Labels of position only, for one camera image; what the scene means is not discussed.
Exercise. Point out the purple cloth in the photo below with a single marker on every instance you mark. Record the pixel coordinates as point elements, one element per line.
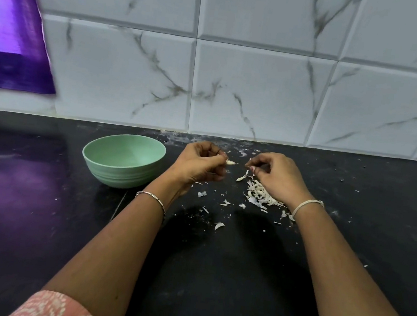
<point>17,19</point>

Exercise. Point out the person's left forearm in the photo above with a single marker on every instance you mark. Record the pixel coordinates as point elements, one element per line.
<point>101,256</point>

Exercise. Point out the white garlic bulb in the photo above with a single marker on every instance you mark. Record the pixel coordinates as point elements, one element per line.
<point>230,162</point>

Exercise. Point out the pink patterned left sleeve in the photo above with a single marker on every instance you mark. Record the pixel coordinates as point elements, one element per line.
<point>57,308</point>

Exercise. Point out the pile of white garlic peels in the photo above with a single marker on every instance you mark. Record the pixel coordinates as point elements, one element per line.
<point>261,194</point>

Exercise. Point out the person's right forearm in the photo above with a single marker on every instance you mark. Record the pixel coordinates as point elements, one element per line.
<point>362,292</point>

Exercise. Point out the person's left hand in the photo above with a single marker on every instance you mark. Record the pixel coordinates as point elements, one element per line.
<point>196,166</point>

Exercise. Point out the person's right hand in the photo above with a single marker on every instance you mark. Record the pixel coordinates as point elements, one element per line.
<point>282,179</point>

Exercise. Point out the small fallen garlic piece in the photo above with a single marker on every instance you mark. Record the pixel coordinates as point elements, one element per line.
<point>219,225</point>

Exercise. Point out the mint green bowl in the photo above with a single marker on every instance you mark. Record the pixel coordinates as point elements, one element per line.
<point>123,159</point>

